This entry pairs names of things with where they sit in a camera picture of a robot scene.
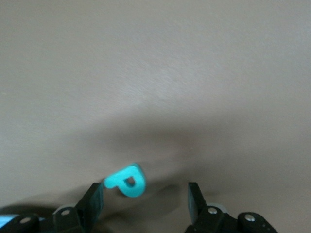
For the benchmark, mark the brown table cover sheet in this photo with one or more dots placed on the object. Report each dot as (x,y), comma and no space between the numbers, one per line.
(155,72)

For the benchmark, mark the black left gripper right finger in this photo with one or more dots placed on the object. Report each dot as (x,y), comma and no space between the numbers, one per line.
(209,223)

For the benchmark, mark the teal foam letter p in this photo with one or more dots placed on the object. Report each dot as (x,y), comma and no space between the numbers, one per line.
(117,179)

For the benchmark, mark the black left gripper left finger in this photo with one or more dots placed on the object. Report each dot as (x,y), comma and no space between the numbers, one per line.
(85,216)

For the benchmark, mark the blue plate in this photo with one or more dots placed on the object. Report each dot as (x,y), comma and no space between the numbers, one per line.
(6,220)

